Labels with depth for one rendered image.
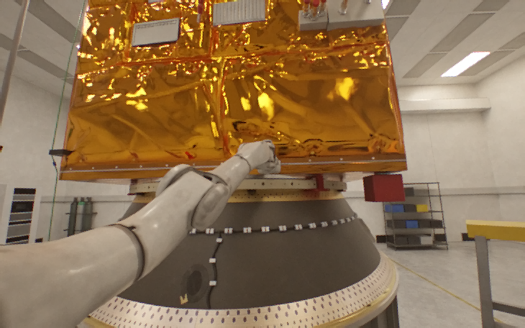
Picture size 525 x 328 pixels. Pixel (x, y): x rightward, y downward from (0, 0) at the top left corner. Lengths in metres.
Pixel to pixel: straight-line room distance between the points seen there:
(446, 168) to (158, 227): 8.42
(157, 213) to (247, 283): 0.62
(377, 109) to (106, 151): 1.47
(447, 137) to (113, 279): 8.75
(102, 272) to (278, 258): 0.74
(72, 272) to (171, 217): 0.12
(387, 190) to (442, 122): 7.74
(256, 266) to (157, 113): 0.94
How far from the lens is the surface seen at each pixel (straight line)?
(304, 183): 1.05
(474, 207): 8.92
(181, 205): 0.32
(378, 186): 1.15
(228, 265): 0.88
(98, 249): 0.25
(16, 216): 8.29
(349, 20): 1.37
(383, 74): 1.26
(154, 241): 0.29
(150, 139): 1.22
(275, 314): 0.87
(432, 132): 8.51
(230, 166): 0.45
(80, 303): 0.24
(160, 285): 0.98
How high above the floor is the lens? 1.64
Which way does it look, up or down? 9 degrees up
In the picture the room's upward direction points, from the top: 1 degrees counter-clockwise
